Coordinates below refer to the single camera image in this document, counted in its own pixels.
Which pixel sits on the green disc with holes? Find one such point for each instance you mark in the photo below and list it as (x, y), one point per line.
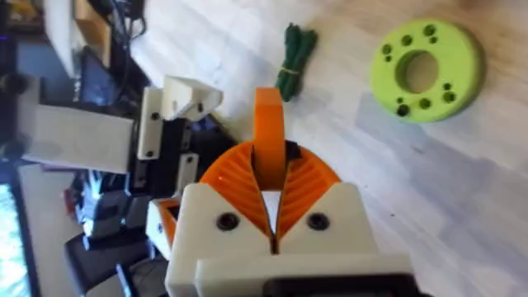
(427, 70)

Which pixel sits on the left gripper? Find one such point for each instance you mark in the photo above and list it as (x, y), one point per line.
(169, 144)

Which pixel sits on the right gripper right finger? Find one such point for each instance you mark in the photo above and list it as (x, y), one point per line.
(330, 231)

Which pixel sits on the bright computer screen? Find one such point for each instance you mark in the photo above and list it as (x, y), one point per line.
(12, 243)

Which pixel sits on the green bean bundle vegetable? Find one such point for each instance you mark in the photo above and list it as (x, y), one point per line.
(295, 66)

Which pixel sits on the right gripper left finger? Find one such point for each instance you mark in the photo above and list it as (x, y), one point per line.
(202, 239)

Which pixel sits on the brown cardboard box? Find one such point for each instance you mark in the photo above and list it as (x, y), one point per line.
(92, 29)

